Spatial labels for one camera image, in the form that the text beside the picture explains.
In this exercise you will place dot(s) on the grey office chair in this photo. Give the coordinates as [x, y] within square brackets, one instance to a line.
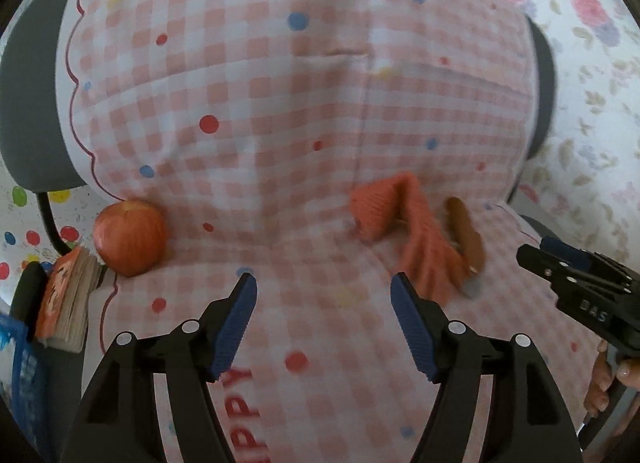
[35, 118]

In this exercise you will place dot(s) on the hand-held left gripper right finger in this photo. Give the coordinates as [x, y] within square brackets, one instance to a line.
[412, 328]

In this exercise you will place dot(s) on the red apple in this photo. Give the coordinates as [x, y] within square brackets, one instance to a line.
[130, 238]

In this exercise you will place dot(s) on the brown sausage stick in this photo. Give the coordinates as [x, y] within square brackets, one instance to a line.
[465, 238]

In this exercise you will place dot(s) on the orange cover notepad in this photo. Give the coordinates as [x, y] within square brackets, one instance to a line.
[65, 298]

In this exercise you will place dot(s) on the person's right hand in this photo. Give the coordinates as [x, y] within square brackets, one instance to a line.
[597, 383]

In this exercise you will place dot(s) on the orange knit cloth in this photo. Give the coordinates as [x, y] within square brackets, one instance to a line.
[380, 208]

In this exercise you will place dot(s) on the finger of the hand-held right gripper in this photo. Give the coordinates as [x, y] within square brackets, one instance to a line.
[537, 265]
[565, 252]

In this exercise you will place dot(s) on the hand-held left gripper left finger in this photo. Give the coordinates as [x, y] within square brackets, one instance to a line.
[235, 328]

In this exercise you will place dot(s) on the blue plastic basket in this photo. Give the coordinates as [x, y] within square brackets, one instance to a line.
[20, 383]

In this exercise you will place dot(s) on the pink checkered cloth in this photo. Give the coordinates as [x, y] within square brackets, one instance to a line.
[300, 93]

